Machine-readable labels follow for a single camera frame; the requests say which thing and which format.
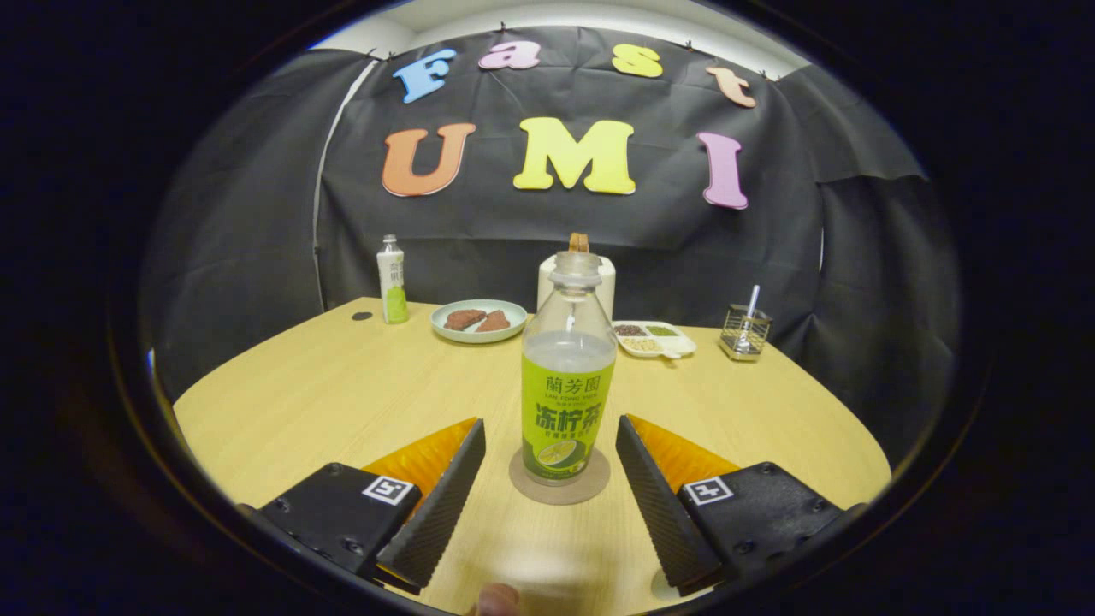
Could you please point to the white toaster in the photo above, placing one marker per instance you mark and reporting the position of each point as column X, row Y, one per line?
column 545, row 291

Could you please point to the brown bread piece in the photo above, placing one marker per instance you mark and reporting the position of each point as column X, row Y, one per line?
column 496, row 322
column 462, row 319

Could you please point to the clear glass holder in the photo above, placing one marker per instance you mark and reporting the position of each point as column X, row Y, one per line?
column 742, row 338

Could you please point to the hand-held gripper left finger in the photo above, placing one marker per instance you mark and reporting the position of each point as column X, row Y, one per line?
column 445, row 496

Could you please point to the white straw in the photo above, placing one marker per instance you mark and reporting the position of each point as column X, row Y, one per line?
column 753, row 299

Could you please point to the brown toast slice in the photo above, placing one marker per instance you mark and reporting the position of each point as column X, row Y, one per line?
column 579, row 242

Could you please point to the small white green bottle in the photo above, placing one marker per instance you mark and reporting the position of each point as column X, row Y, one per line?
column 393, row 282

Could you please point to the pale green plate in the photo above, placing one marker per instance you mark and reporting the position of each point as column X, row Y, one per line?
column 479, row 337

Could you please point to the black backdrop cloth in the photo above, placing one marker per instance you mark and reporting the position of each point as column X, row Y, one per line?
column 479, row 248

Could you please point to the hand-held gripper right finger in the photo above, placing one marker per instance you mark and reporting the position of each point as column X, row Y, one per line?
column 654, row 496

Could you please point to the white divided snack tray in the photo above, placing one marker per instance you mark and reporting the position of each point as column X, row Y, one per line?
column 659, row 344

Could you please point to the green label juice bottle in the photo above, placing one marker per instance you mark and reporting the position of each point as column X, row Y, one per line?
column 566, row 402

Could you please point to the wooden table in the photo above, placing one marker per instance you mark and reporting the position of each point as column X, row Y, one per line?
column 342, row 393

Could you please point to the round brown coaster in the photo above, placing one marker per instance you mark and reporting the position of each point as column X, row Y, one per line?
column 522, row 488

